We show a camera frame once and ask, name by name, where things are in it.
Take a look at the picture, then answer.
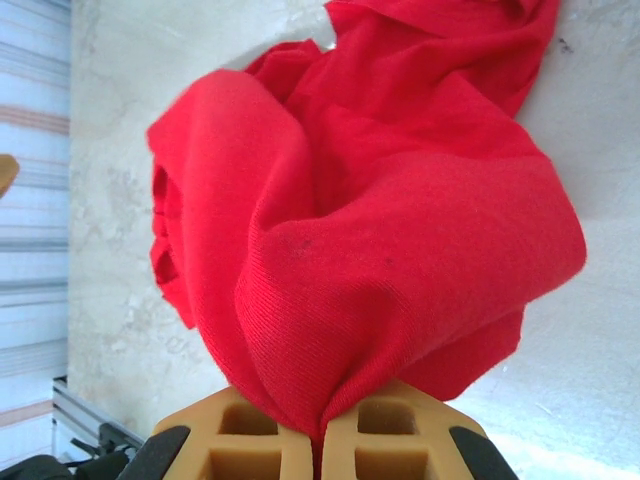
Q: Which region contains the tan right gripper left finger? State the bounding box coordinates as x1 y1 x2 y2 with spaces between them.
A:
119 387 316 480

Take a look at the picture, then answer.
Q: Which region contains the aluminium mounting rail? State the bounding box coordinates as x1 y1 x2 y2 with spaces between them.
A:
52 377 146 454

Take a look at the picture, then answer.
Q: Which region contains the red t-shirt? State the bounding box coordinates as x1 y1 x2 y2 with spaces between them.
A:
146 0 588 436

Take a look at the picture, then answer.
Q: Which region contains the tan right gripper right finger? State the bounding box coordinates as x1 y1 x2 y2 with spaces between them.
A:
319 379 521 480

